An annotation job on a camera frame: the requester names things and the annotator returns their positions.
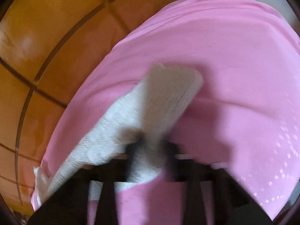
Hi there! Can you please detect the pink blanket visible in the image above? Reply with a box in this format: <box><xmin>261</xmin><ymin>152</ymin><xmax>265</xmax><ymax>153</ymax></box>
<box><xmin>30</xmin><ymin>0</ymin><xmax>300</xmax><ymax>225</ymax></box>

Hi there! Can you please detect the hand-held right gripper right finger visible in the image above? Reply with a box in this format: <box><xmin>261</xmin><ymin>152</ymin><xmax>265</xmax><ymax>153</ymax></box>
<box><xmin>161</xmin><ymin>142</ymin><xmax>273</xmax><ymax>225</ymax></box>

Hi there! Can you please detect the white knitted sweater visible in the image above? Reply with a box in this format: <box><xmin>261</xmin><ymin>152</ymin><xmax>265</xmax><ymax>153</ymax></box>
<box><xmin>34</xmin><ymin>62</ymin><xmax>204</xmax><ymax>207</ymax></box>

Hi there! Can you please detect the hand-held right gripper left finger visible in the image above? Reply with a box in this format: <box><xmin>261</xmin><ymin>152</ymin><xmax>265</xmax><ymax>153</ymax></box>
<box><xmin>28</xmin><ymin>138</ymin><xmax>144</xmax><ymax>225</ymax></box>

